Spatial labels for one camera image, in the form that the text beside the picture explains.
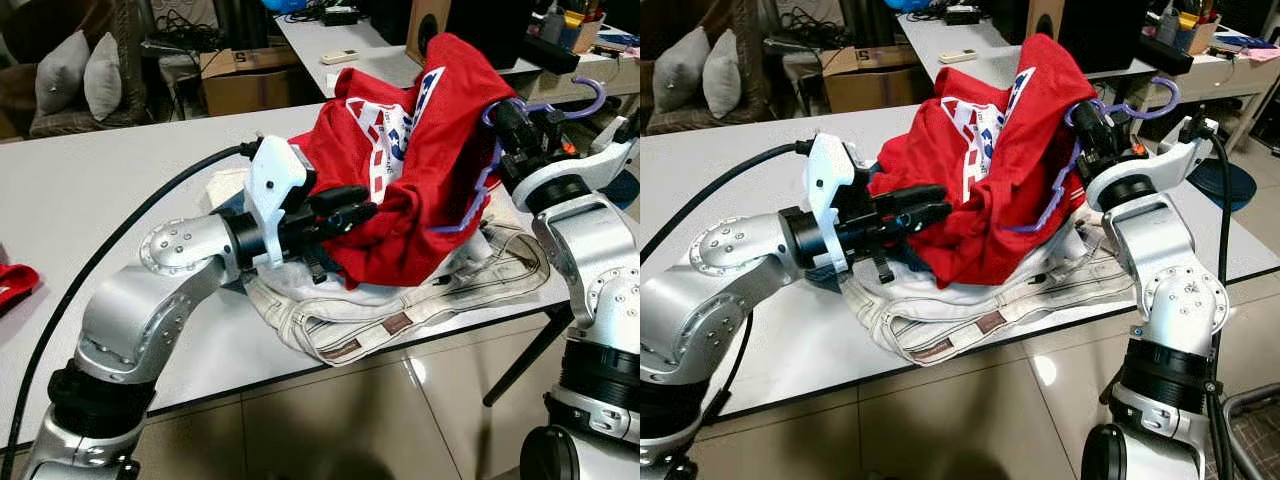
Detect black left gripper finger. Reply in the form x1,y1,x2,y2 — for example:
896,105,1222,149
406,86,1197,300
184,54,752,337
322,203,379,239
312,184,373,211
880,184,949,211
885,203,953,239

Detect red t-shirt white print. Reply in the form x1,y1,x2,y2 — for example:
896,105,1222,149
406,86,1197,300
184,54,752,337
868,33,1096,289
290,33,517,290

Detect purple wire clothes hanger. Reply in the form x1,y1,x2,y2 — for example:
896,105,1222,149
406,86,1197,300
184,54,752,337
427,77,609,237
1005,77,1181,236

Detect black oblong device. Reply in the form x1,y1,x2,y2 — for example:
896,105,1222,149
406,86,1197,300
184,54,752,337
520,35,582,77
1135,35,1196,78

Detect black monitor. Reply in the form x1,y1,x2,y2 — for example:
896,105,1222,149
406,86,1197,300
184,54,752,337
1060,0,1166,73
445,0,541,71

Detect dark teal round stool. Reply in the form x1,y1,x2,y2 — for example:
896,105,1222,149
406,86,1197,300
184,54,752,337
598,165,641,213
1195,155,1260,214

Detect brown pen holder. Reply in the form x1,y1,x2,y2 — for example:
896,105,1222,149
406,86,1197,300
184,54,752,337
553,0,607,53
1160,0,1223,56

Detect cream garment brown labels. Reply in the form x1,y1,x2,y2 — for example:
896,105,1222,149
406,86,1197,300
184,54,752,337
208,165,552,367
838,200,1138,367

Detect brown wooden speaker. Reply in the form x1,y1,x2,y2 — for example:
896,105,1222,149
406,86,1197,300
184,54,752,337
1025,0,1069,46
404,0,453,67

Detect open cardboard box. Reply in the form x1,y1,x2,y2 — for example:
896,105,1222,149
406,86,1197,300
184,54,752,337
200,45,301,117
822,45,921,113

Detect dark wicker chair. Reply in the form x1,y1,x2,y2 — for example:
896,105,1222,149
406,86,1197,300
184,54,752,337
640,0,771,136
0,0,151,141

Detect white table black legs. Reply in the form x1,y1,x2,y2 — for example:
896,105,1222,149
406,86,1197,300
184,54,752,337
0,98,641,446
640,98,1280,421

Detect grey pillow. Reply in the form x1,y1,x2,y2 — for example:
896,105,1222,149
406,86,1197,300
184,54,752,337
83,32,124,122
35,30,92,117
655,27,713,114
703,28,743,121

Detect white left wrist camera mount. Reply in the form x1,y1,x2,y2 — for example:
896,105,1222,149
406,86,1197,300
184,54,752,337
243,137,312,272
805,132,861,273

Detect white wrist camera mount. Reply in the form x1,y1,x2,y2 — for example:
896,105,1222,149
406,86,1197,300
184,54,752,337
1085,115,1219,213
243,137,312,272
508,113,639,214
805,132,861,273

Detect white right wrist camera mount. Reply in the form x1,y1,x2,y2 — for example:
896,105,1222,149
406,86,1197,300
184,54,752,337
508,113,639,214
1085,115,1219,213

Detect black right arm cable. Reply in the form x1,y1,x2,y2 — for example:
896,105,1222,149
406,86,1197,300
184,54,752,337
1195,118,1241,480

